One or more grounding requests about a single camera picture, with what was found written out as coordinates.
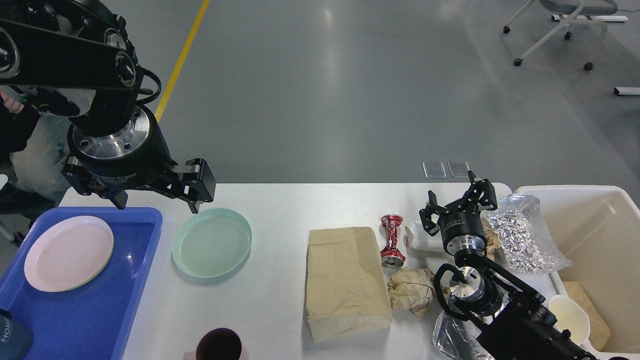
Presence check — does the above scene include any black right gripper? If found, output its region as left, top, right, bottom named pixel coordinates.
left=418, top=170, right=498, bottom=256

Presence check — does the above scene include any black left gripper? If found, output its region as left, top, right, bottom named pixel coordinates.
left=62, top=105, right=217, bottom=214

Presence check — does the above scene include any mint green plate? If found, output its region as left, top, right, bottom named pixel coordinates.
left=171, top=208, right=253, bottom=279

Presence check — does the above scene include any pink mug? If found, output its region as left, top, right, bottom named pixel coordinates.
left=182, top=327, right=250, bottom=360

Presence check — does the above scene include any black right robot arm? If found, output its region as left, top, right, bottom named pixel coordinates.
left=419, top=170, right=595, bottom=360

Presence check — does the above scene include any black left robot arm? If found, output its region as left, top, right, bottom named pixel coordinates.
left=1, top=0, right=217, bottom=214

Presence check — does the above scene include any right floor outlet plate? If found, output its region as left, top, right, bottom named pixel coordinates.
left=446, top=161, right=471, bottom=178

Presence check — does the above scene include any floor outlet plate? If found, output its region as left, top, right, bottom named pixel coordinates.
left=446, top=161, right=471, bottom=178
left=422, top=161, right=448, bottom=179

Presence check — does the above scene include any left floor outlet plate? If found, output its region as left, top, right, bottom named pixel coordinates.
left=422, top=161, right=448, bottom=179

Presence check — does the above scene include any small crumpled brown paper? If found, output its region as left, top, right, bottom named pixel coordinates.
left=482, top=221, right=501, bottom=261

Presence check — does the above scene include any white paper cup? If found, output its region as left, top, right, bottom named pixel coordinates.
left=404, top=222, right=445, bottom=253

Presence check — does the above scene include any silver foil bag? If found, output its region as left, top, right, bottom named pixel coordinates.
left=484, top=193, right=573, bottom=274

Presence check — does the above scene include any crushed red soda can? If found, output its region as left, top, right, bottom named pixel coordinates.
left=381, top=214, right=406, bottom=269

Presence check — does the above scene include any crumpled brown paper ball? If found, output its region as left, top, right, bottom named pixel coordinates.
left=387, top=268, right=436, bottom=317

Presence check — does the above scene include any pink plate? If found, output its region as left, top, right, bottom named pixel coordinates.
left=23, top=215, right=115, bottom=293

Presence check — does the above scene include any seated person grey hoodie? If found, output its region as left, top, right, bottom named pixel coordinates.
left=0, top=91, right=71, bottom=205

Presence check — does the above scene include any beige plastic bin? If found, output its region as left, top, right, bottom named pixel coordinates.
left=517, top=185, right=640, bottom=360

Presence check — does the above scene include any flat brown paper bag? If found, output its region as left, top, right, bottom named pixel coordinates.
left=305, top=227, right=393, bottom=344

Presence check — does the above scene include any blue plastic tray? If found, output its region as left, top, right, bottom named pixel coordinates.
left=0, top=207, right=163, bottom=360

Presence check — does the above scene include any white bowl in bin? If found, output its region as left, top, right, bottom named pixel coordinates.
left=548, top=294, right=591, bottom=346

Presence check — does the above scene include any brown cardboard in bin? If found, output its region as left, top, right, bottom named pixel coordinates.
left=562, top=281, right=611, bottom=352

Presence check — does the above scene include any white floor bar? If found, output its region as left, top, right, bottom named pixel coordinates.
left=613, top=86, right=640, bottom=97

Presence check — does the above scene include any white desk foot bar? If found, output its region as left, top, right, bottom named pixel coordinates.
left=551, top=14, right=629, bottom=23

